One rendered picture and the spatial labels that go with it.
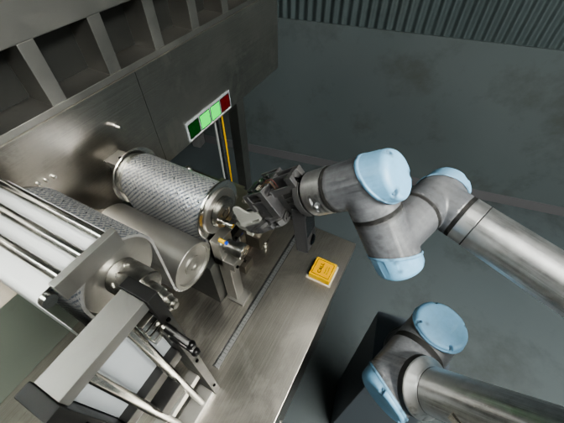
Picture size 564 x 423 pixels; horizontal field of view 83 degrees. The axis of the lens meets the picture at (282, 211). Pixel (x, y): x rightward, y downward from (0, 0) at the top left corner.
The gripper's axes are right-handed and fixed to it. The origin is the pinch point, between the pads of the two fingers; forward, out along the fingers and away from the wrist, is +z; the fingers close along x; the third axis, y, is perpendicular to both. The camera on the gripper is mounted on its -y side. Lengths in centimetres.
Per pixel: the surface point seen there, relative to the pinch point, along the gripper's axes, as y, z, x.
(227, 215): 1.2, 8.4, -1.5
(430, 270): -139, 35, -103
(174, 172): 15.4, 14.4, -2.2
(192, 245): 1.9, 10.9, 8.6
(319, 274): -36.5, 13.0, -15.2
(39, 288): 18.0, -1.9, 32.2
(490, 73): -58, -15, -180
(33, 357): 0, 55, 43
